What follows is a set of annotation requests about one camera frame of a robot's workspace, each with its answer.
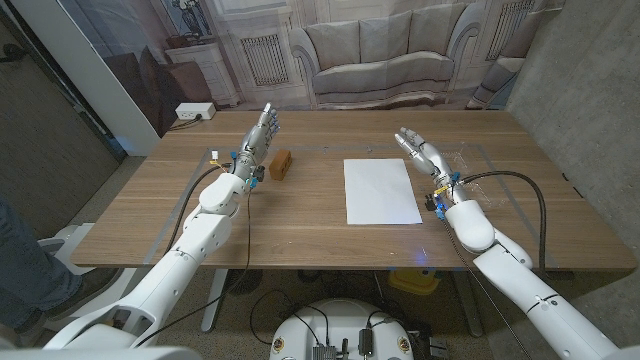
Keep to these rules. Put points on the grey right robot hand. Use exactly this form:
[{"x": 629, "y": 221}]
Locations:
[{"x": 430, "y": 157}]

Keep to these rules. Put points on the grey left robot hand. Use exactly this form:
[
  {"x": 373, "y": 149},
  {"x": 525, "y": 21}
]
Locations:
[{"x": 255, "y": 147}]

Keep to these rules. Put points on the white paper sheet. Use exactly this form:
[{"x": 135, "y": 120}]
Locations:
[{"x": 380, "y": 192}]

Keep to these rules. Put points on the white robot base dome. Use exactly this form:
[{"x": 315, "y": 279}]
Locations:
[{"x": 340, "y": 322}]

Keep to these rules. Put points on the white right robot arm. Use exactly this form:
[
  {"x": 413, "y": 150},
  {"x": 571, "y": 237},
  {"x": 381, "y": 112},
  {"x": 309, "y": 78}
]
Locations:
[{"x": 520, "y": 285}]

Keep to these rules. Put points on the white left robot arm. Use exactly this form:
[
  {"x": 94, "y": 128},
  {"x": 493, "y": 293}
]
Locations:
[{"x": 175, "y": 270}]

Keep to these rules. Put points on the brown block with holes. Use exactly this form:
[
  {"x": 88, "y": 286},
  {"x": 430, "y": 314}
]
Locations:
[{"x": 279, "y": 166}]

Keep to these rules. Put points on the white power strip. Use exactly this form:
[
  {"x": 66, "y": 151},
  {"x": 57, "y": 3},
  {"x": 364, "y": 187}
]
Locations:
[{"x": 195, "y": 110}]

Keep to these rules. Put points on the yellow object under table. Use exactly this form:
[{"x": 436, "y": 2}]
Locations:
[{"x": 412, "y": 281}]

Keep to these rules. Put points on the black round ribbed disc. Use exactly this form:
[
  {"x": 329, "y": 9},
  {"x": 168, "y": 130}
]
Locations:
[{"x": 244, "y": 281}]

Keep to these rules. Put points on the grey table leg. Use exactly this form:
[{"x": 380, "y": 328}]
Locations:
[{"x": 467, "y": 300}]

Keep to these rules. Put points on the white table leg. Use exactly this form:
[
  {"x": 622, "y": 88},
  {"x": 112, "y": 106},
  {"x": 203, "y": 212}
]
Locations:
[{"x": 214, "y": 300}]

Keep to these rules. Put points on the small grey box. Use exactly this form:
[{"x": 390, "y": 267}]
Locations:
[{"x": 438, "y": 347}]

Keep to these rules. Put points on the black adapter box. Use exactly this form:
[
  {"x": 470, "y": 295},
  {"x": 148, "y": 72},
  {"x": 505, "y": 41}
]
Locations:
[{"x": 365, "y": 342}]

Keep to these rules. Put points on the white chair base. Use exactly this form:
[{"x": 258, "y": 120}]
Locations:
[{"x": 67, "y": 242}]

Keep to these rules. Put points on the dark shoe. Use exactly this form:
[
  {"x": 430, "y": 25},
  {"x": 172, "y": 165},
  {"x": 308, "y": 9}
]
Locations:
[{"x": 92, "y": 285}]

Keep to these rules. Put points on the grey finned heat sink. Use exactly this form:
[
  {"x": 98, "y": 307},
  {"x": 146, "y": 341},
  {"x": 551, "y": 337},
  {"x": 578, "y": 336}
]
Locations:
[{"x": 324, "y": 352}]

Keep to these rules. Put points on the person leg in jeans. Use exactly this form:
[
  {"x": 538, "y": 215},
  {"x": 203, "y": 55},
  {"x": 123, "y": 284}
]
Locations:
[{"x": 25, "y": 270}]

